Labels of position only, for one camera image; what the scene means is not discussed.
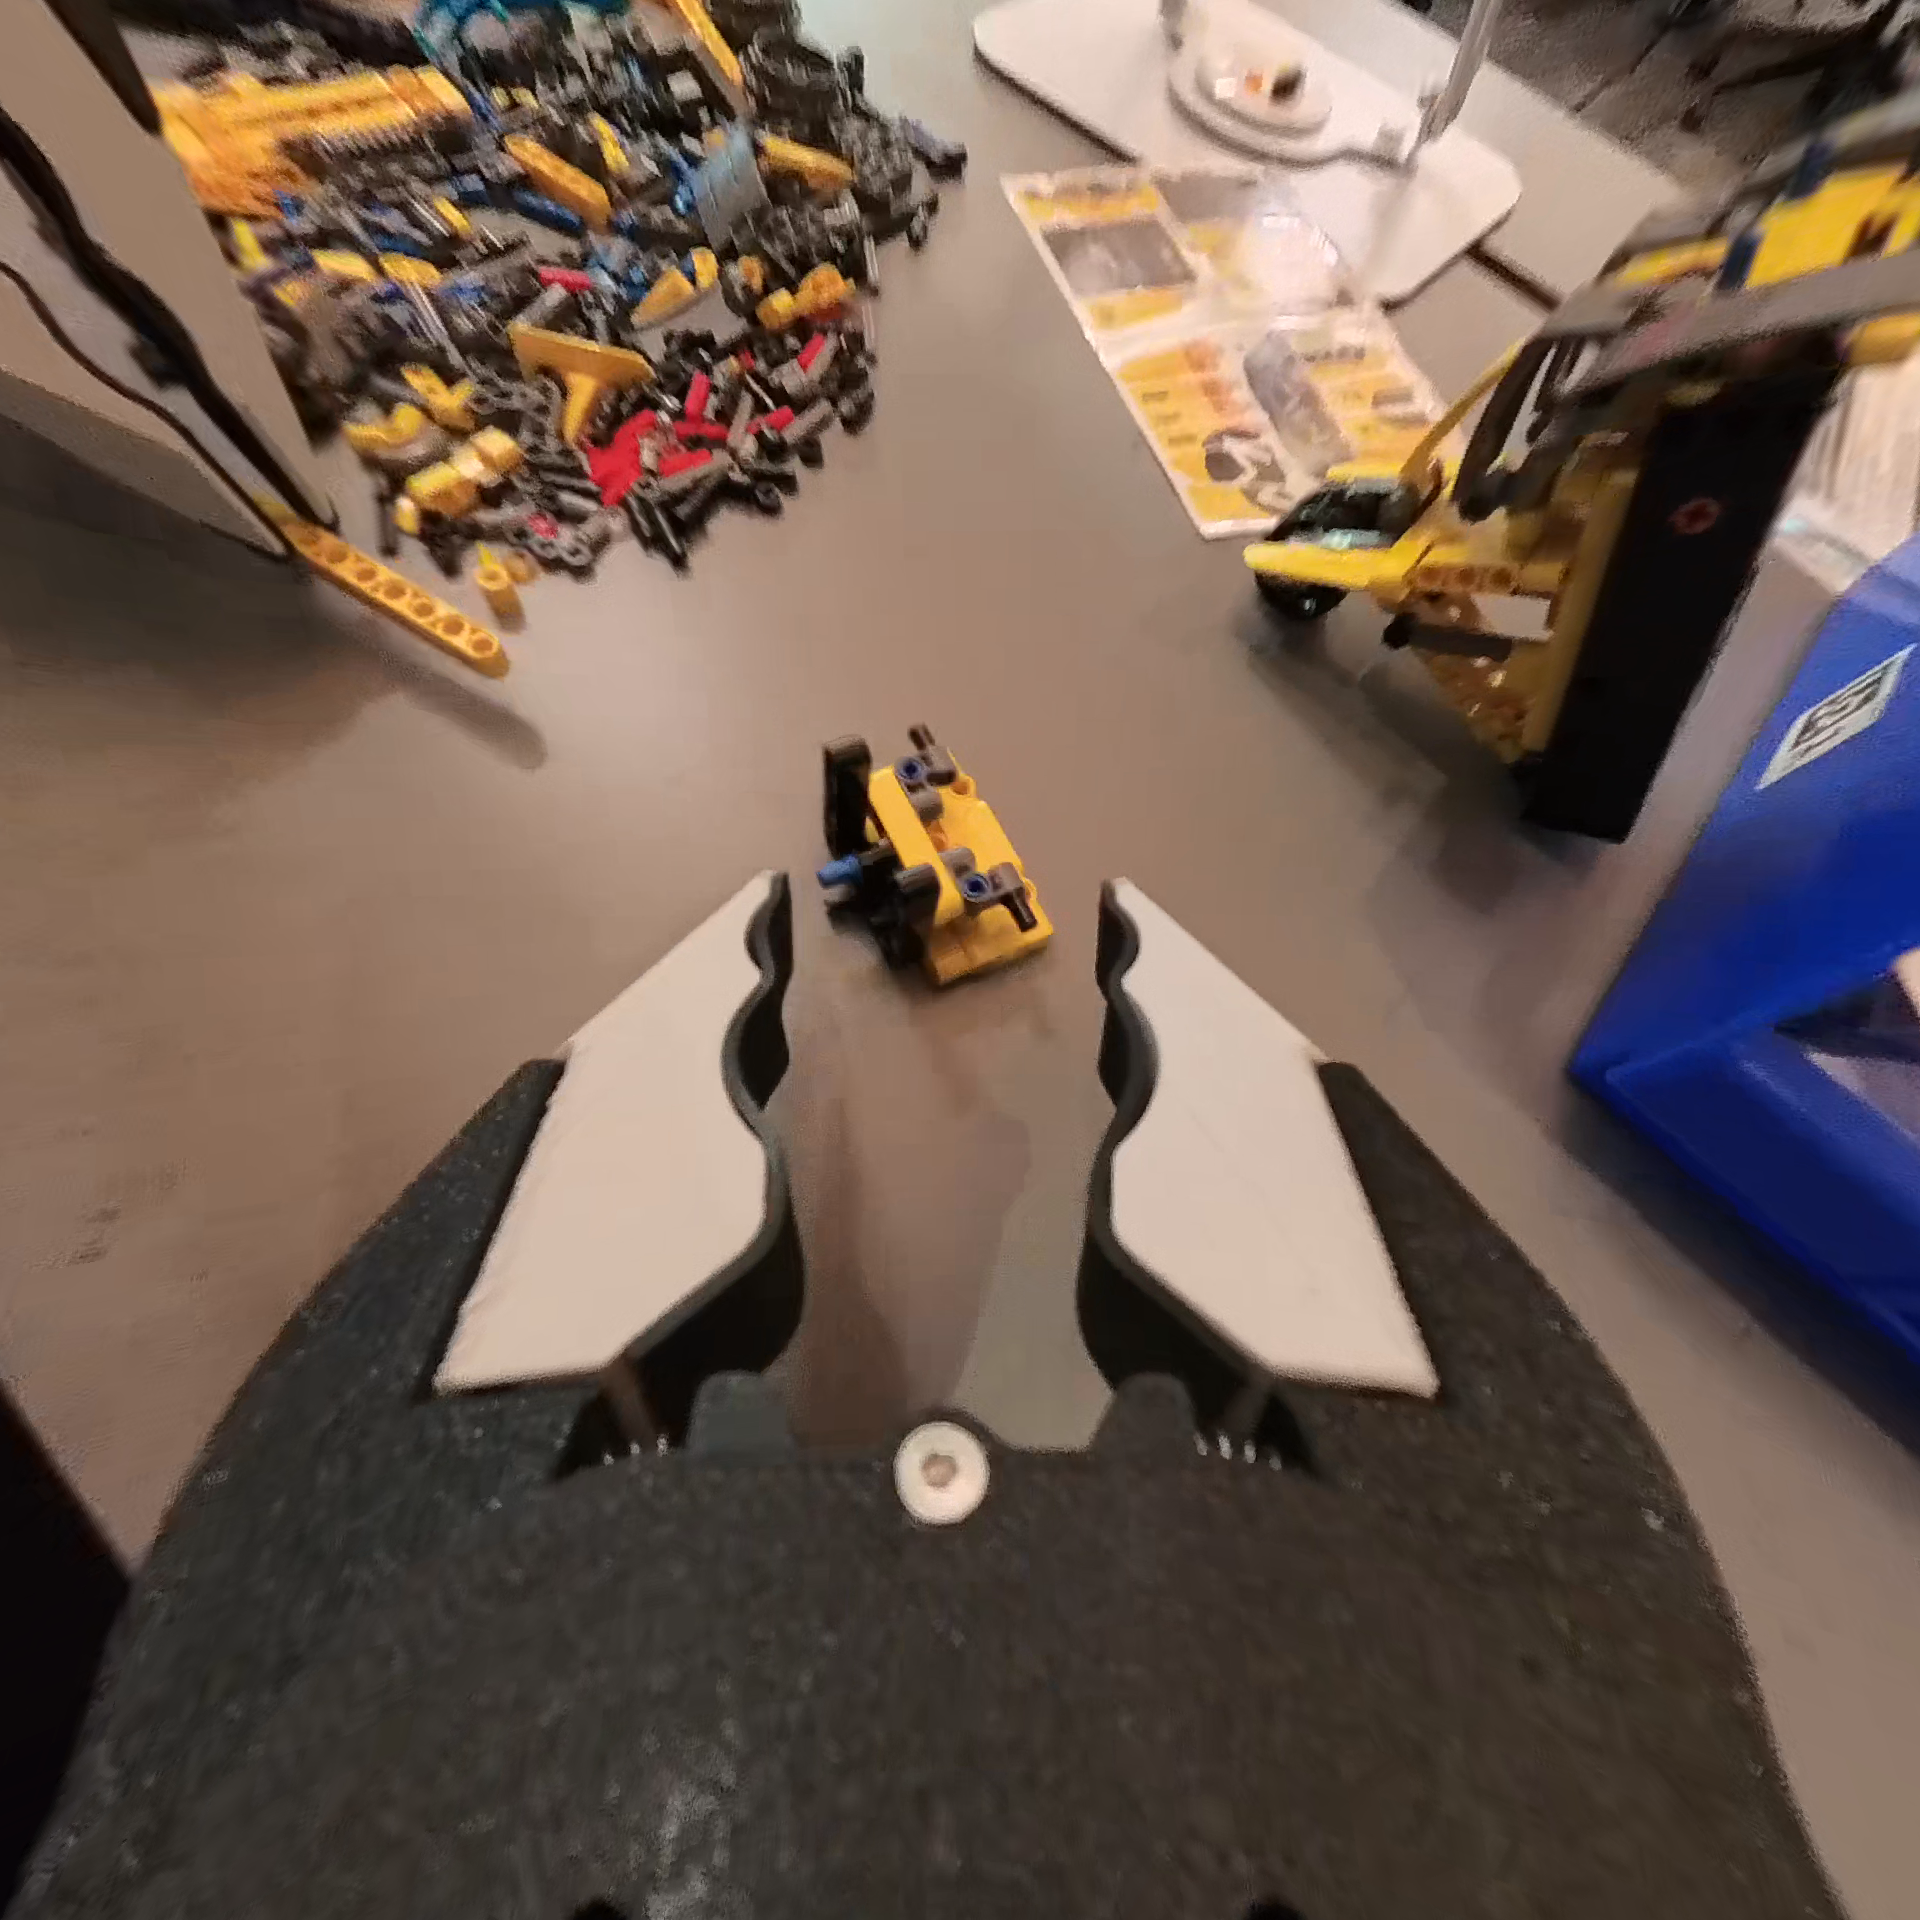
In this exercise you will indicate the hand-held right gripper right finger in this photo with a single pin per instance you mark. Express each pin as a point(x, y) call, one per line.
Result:
point(1262, 1216)

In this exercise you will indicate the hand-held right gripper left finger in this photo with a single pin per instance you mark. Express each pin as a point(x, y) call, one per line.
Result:
point(629, 1202)

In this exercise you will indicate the blue bin holding paper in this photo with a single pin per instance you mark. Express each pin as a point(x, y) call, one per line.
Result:
point(1771, 962)

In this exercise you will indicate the paper in clear sleeve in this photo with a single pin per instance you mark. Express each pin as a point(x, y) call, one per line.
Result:
point(1861, 463)

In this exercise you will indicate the yellow sticker sheet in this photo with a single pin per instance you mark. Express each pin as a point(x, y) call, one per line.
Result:
point(1201, 389)

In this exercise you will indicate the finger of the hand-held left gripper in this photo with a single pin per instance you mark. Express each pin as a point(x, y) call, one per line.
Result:
point(104, 150)
point(89, 449)

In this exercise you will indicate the pile of toy building pieces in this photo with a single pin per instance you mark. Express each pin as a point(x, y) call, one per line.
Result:
point(602, 223)

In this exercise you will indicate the white book stand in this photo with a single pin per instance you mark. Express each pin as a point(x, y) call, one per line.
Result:
point(1081, 76)

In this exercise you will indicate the yellow holed toy beam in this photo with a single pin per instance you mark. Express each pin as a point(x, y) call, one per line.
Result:
point(398, 602)

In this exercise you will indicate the small yellow toy assembly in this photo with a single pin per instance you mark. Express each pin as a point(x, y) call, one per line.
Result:
point(944, 855)

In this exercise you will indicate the yellow toy vehicle model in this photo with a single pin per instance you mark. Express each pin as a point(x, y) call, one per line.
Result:
point(1635, 569)

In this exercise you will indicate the teal toy brick separator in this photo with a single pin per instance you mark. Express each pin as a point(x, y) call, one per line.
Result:
point(449, 16)

